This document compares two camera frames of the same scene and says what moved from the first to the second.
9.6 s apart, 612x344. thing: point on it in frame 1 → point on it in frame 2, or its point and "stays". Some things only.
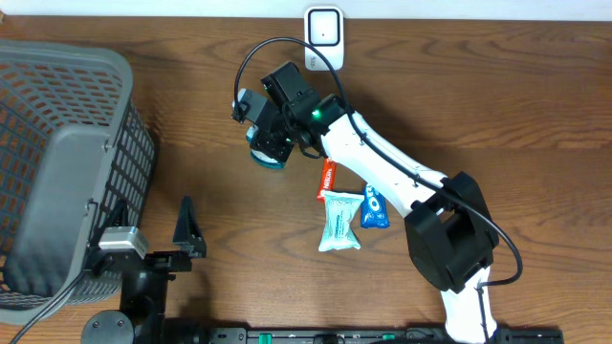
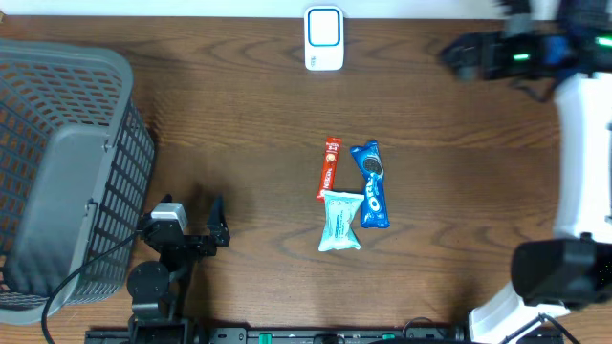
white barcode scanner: (324, 30) stays
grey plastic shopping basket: (73, 142) stays
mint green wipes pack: (339, 207) stays
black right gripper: (265, 141) → (495, 43)
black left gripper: (185, 235) → (217, 229)
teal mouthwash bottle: (257, 157) → (556, 48)
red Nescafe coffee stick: (327, 179) stays
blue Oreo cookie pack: (375, 212) stays
